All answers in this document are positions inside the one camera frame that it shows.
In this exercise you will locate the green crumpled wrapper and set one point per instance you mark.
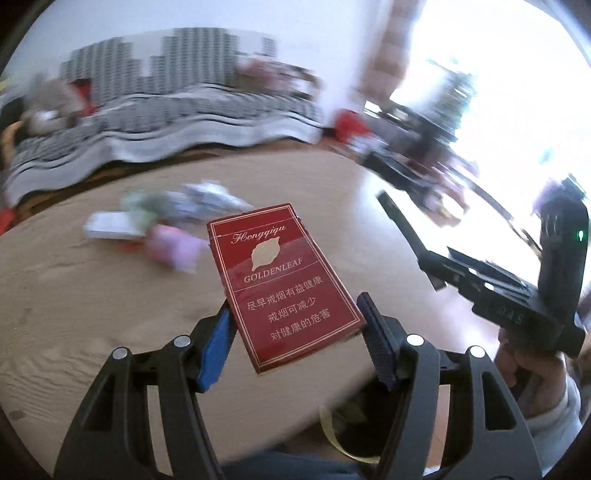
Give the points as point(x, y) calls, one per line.
point(145, 205)

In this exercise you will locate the purple crumpled wrapper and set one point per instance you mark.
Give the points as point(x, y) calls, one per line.
point(178, 247)

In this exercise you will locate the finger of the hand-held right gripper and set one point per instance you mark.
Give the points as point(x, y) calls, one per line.
point(404, 230)

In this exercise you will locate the floral pillow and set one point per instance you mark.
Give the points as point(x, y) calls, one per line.
point(277, 78)

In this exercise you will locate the white flat packet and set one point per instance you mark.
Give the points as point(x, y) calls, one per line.
point(111, 226)

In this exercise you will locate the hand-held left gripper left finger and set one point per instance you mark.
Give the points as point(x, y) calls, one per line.
point(214, 350)

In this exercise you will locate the red cloth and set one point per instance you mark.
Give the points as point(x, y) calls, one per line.
point(84, 94)

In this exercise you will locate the wooden sofa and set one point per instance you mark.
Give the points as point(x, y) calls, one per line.
point(55, 184)

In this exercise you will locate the stuffed toy on sofa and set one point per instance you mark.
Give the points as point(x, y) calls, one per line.
point(51, 106)

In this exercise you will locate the white and blue wrapper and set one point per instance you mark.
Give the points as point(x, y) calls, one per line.
point(210, 201)

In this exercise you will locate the red bag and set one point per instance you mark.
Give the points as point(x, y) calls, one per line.
point(351, 124)

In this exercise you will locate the red cigarette pack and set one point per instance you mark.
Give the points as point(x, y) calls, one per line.
point(281, 286)

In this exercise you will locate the black-white striped sofa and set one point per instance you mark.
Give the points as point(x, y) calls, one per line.
point(161, 115)

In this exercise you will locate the person's right forearm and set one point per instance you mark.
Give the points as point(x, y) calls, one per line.
point(558, 410)

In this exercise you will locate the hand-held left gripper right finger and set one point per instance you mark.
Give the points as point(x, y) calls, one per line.
point(381, 344)

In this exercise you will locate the person's right hand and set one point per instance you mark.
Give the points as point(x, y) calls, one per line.
point(524, 369)

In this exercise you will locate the black chair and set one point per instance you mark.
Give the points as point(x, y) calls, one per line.
point(415, 147)

